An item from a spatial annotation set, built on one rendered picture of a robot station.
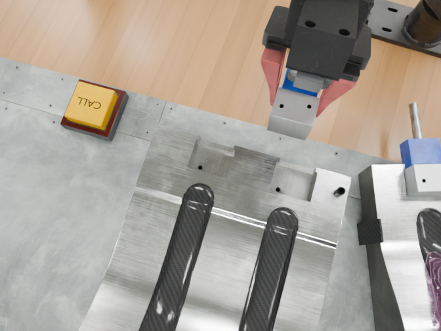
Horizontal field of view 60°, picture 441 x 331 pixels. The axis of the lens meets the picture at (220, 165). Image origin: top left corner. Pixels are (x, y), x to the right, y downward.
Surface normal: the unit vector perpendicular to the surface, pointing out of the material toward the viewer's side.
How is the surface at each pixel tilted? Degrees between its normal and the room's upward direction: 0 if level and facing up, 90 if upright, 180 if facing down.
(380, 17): 0
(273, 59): 28
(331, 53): 61
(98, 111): 0
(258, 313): 2
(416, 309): 24
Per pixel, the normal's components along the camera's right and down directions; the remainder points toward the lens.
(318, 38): -0.28, 0.69
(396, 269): -0.03, -0.66
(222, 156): -0.02, -0.25
